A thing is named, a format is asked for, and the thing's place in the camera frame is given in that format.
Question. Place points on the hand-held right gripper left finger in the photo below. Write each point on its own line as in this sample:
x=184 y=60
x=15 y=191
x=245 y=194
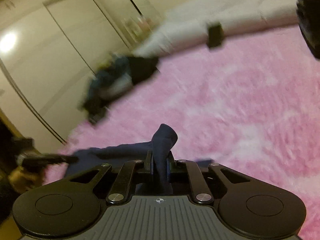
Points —
x=150 y=165

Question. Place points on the grey striped duvet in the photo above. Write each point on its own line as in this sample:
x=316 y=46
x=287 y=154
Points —
x=212 y=12

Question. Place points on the navy blue shirt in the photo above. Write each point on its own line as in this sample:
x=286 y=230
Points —
x=160 y=150

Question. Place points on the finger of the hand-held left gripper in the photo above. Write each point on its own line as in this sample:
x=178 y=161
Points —
x=61 y=159

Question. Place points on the cream wardrobe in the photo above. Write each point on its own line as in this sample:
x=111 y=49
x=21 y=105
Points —
x=50 y=50

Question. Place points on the stack of dark folded clothes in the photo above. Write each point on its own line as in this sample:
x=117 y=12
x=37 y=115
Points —
x=308 y=20

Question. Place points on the black phone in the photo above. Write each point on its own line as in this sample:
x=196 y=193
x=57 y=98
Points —
x=215 y=35

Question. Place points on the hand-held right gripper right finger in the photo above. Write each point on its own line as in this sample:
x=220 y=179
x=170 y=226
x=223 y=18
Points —
x=168 y=166

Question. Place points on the person's left hand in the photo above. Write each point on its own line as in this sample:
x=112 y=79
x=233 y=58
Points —
x=21 y=178

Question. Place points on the pink floral blanket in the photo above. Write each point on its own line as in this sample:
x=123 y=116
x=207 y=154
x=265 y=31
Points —
x=225 y=105

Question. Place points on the black white striped garment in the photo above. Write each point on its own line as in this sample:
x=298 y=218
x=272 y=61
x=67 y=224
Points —
x=117 y=87

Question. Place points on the cream vanity table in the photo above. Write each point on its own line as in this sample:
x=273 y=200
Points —
x=140 y=20

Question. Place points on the dark track jacket white stripes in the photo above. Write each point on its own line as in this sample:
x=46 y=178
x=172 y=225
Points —
x=105 y=90

